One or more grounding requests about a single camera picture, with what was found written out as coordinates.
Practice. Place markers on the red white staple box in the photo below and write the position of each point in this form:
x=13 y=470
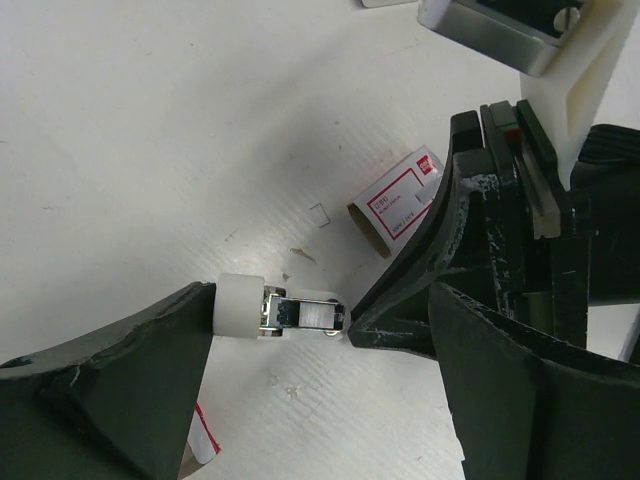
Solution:
x=391 y=209

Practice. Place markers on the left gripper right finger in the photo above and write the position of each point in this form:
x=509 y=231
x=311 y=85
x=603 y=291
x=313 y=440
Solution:
x=528 y=406

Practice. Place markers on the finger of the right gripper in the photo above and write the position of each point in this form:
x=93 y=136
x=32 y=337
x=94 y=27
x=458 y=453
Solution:
x=395 y=319

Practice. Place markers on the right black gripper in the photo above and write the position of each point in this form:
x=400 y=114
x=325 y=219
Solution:
x=500 y=185

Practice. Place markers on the staple box tray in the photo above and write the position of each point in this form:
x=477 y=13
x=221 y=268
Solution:
x=201 y=446

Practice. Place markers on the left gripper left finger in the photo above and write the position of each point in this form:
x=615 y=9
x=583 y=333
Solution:
x=116 y=403

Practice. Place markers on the loose single staple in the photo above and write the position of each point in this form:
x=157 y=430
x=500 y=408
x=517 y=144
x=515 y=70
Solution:
x=318 y=215

